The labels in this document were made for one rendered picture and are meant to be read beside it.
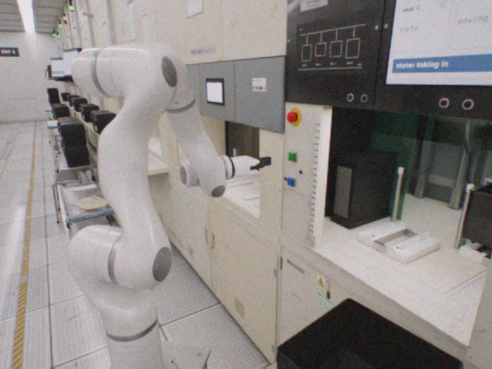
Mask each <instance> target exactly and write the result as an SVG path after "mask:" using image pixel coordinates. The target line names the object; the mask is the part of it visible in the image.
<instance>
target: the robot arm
mask: <svg viewBox="0 0 492 369"><path fill-rule="evenodd" d="M71 75H72V78H73V80H74V83H75V84H76V85H77V87H78V88H79V89H80V90H82V91H83V92H84V93H86V94H90V95H92V96H95V97H100V98H125V102H124V104H123V107H122V108H121V109H120V111H119V113H118V114H117V116H116V117H115V118H114V119H113V120H112V121H111V122H110V123H109V124H108V125H107V126H106V127H105V128H104V130H103V131H102V132H101V136H100V139H99V148H98V168H99V179H100V187H101V192H102V195H103V197H104V198H105V199H106V201H107V203H108V204H109V205H110V207H111V208H112V209H113V211H114V212H115V213H116V215H117V216H118V218H119V220H120V222H121V225H122V228H120V227H113V226H108V225H91V226H87V227H85V228H83V229H82V230H80V231H78V232H77V233H76V234H75V235H74V236H73V237H72V239H71V241H70V243H69V245H68V251H67V261H68V268H69V271H70V273H71V275H72V277H73V278H74V281H75V282H76V284H77V285H78V286H79V288H80V289H81V290H82V291H83V292H84V294H85V295H86V296H87V297H88V298H89V300H90V301H91V302H92V303H93V304H94V305H95V306H96V307H97V308H98V309H99V311H100V314H101V316H102V319H103V325H104V328H105V334H106V338H107V347H108V351H109V357H110V361H111V366H110V369H178V367H177V362H176V360H175V359H174V358H173V357H172V356H171V355H170V354H169V353H167V352H165V351H162V346H161V339H160V331H159V318H158V311H157V305H156V301H155V299H154V296H153V295H152V293H151V292H150V291H149V290H148V288H155V287H157V286H158V285H159V284H161V283H162V282H163V281H164V280H165V278H166V277H167V276H168V274H169V272H170V270H171V267H172V247H171V245H170V241H169V239H168V236H167V235H166V232H165V229H164V226H163V224H162V223H161V221H160V219H159V215H158V213H157V212H156V211H155V208H154V205H153V203H152V198H151V194H150V190H149V184H148V176H147V170H148V145H149V139H150V136H151V133H152V130H153V128H154V127H155V125H156V123H157V122H158V120H159V118H160V117H161V115H162V114H163V113H164V112H165V113H166V115H167V118H168V120H169V122H170V124H171V127H172V130H173V132H174V134H175V136H176V138H177V141H178V142H179V144H180V145H181V148H182V150H183V152H184V154H185V156H186V157H187V158H188V160H189V161H185V162H182V164H181V166H180V177H181V179H182V184H183V185H184V187H186V188H188V187H192V186H199V187H201V189H202V190H203V191H204V193H205V194H206V195H207V196H208V197H211V198H220V197H221V196H222V195H223V194H224V193H225V191H226V186H227V184H226V180H229V179H230V178H233V177H246V176H252V175H257V174H259V171H257V170H255V169H262V168H264V166H269V165H271V157H270V156H266V157H260V159H259V158H251V157H249V156H239V157H234V158H230V157H227V156H219V155H218V153H217V150H216V148H215V146H214V145H213V143H212V142H211V140H210V138H209V136H208V134H207V132H206V131H205V129H204V124H203V121H202V118H201V114H200V112H199V109H198V105H197V101H196V98H195V95H194V93H193V89H192V86H191V82H190V78H189V75H188V73H187V70H186V67H185V64H184V62H183V60H182V58H181V57H180V55H179V54H178V51H176V50H175V49H174V48H172V47H171V46H169V45H166V44H164V43H160V42H147V43H134V44H121V45H109V46H100V47H93V48H89V49H85V50H83V51H81V52H80V53H79V54H78V55H77V56H76V57H75V58H74V59H73V61H72V64H71Z"/></svg>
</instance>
